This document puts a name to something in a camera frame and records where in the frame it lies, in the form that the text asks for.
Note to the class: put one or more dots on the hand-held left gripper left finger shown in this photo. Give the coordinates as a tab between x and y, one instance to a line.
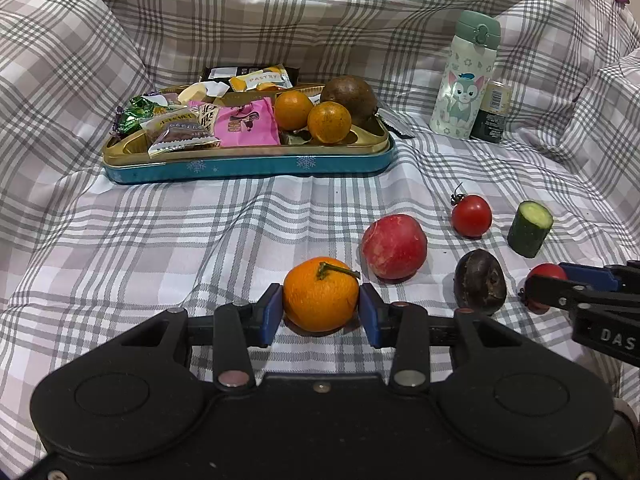
267	312

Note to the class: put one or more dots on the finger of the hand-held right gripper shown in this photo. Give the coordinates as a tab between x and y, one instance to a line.
550	292
585	271

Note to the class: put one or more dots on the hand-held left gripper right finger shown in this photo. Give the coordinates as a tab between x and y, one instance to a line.
370	315

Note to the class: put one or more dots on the orange with stem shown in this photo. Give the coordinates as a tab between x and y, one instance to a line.
321	294

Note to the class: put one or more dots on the cucumber piece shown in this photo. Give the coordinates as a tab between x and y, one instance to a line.
530	228

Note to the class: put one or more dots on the dark purple passion fruit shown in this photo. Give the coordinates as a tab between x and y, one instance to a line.
480	282

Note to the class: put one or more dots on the red apple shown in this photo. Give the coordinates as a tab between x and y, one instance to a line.
395	246

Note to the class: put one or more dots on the cherry tomato with stem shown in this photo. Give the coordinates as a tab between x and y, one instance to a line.
471	215

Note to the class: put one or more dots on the teal tin tray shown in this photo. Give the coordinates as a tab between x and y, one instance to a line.
250	166

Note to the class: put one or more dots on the grey plaid cloth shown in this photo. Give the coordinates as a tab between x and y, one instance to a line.
125	240

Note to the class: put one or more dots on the black wrapper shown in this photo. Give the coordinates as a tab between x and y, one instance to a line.
395	126

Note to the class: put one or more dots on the pink snack packet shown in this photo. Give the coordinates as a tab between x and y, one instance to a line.
247	122

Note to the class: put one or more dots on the brown windowed snack packet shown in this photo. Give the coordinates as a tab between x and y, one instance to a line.
177	135

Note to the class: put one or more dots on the brown passion fruit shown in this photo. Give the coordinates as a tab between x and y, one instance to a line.
350	97

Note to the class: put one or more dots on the white wrapped candy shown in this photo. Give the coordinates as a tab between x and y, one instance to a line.
200	91

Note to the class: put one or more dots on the cartoon cat water bottle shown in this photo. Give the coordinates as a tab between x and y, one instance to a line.
462	75

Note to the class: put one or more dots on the yellow pastry packet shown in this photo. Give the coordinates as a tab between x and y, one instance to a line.
260	80

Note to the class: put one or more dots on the green candy packet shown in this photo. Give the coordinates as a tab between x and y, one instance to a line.
137	112

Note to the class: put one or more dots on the dark flat box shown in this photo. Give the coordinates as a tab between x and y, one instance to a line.
220	72

